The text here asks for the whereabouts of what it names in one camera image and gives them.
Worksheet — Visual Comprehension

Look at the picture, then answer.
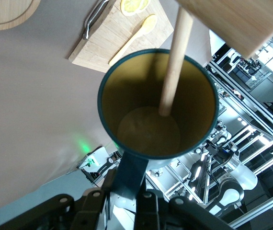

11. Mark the brown table mat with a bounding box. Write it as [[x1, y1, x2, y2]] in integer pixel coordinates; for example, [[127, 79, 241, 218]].
[[0, 0, 210, 216]]

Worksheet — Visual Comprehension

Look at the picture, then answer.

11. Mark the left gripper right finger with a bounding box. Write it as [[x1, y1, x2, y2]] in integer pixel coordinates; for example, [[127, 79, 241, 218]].
[[134, 189, 235, 230]]

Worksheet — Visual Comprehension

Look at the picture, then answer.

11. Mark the wooden cutting board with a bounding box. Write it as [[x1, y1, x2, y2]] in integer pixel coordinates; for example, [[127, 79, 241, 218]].
[[68, 0, 175, 74]]

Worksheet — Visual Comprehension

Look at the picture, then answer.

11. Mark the lemon slice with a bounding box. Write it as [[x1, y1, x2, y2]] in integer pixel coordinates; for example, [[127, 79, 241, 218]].
[[120, 0, 142, 17], [137, 0, 151, 12]]

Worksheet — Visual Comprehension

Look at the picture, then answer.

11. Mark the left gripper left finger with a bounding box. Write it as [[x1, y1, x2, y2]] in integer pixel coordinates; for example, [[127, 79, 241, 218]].
[[0, 171, 117, 230]]

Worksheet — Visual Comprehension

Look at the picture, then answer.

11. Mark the wooden cup rack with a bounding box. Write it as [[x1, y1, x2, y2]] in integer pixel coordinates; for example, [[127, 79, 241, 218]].
[[0, 0, 273, 117]]

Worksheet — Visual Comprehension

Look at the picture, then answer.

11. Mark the yellow plastic fork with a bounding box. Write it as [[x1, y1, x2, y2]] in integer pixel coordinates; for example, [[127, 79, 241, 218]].
[[108, 14, 158, 66]]

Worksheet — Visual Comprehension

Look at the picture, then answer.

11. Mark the dark teal cup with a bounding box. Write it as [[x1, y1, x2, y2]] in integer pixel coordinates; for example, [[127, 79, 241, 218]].
[[97, 48, 221, 203]]

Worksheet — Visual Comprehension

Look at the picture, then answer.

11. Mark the aluminium lab shelving frame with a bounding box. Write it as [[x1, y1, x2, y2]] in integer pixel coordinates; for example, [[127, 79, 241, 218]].
[[205, 35, 273, 230]]

